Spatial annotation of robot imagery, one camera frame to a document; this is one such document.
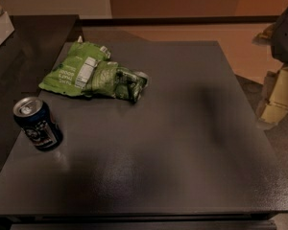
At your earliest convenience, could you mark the green crumpled chip bag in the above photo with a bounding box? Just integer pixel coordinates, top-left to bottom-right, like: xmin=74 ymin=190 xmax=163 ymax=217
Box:
xmin=39 ymin=40 xmax=149 ymax=103

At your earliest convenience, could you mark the dark blue pepsi can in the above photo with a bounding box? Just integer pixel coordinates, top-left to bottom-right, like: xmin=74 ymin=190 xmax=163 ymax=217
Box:
xmin=12 ymin=97 xmax=63 ymax=151

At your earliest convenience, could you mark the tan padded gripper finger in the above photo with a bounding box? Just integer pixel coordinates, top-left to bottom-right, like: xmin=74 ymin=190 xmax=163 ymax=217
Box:
xmin=256 ymin=64 xmax=288 ymax=125

